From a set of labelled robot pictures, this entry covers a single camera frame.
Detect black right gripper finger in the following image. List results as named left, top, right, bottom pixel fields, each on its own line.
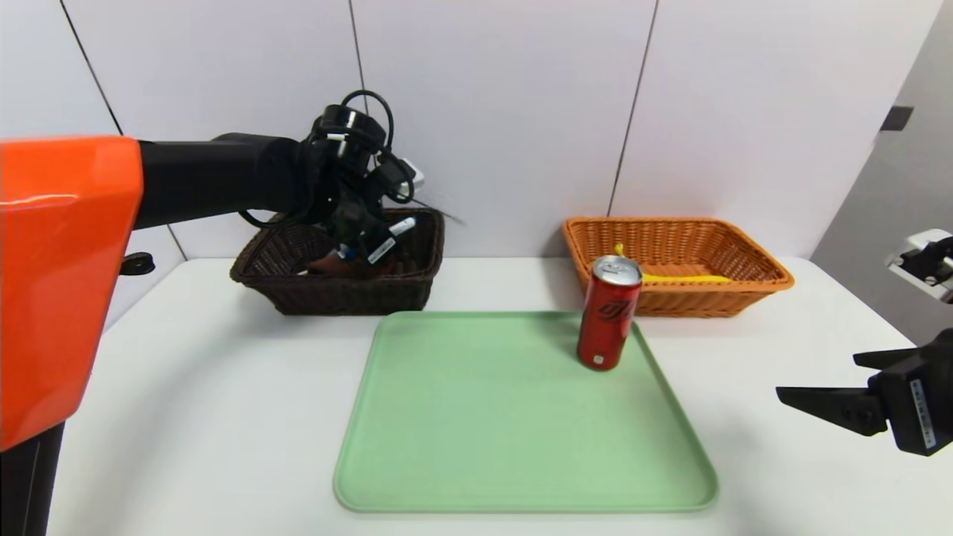
left=852, top=347, right=921, bottom=371
left=775, top=386, right=888, bottom=437

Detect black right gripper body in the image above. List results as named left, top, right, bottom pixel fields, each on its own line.
left=867, top=328, right=953, bottom=457

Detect yellow banana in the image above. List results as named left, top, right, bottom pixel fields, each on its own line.
left=613, top=243, right=736, bottom=284

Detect red soda can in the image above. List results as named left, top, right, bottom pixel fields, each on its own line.
left=576, top=255, right=643, bottom=371

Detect brown towel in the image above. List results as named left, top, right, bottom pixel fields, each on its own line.
left=307, top=249, right=388, bottom=278

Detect orange wicker basket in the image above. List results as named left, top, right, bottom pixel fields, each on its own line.
left=562, top=216, right=795, bottom=319

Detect dark brown wicker basket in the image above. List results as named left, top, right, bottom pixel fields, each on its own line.
left=229, top=207, right=446, bottom=316

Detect light green plastic tray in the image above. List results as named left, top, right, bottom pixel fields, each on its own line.
left=333, top=310, right=720, bottom=514

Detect thin black zip tie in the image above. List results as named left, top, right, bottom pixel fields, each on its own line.
left=414, top=197, right=466, bottom=226

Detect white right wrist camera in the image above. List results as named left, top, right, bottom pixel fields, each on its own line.
left=885, top=229, right=953, bottom=304

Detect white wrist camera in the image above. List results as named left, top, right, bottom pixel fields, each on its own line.
left=885, top=229, right=953, bottom=304
left=383, top=158, right=426, bottom=196

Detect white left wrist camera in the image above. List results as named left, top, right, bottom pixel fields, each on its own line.
left=383, top=158, right=426, bottom=196

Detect black left wrist camera cable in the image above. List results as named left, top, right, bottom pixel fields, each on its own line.
left=238, top=89, right=418, bottom=229

